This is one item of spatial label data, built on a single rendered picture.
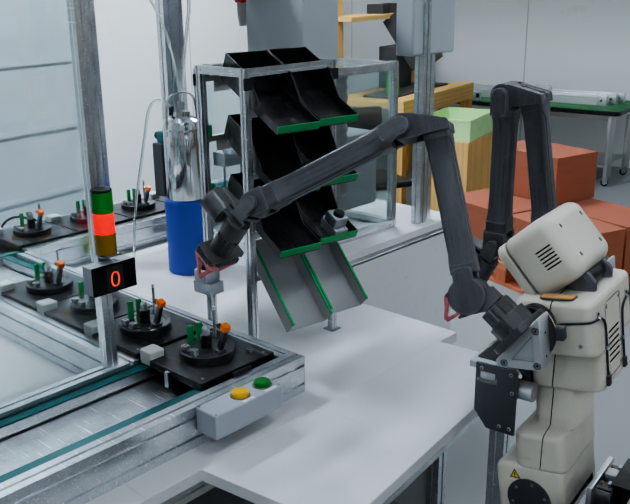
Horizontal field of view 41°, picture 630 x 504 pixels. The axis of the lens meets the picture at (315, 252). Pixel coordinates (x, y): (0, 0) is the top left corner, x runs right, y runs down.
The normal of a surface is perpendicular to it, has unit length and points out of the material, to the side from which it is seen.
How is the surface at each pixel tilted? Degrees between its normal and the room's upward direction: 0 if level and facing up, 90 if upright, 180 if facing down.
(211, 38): 90
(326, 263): 45
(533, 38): 90
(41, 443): 0
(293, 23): 90
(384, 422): 0
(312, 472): 0
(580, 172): 90
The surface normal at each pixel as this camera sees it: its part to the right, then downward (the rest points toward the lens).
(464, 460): -0.01, -0.95
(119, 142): 0.81, 0.17
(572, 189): 0.55, 0.25
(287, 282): 0.42, -0.51
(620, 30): -0.58, 0.25
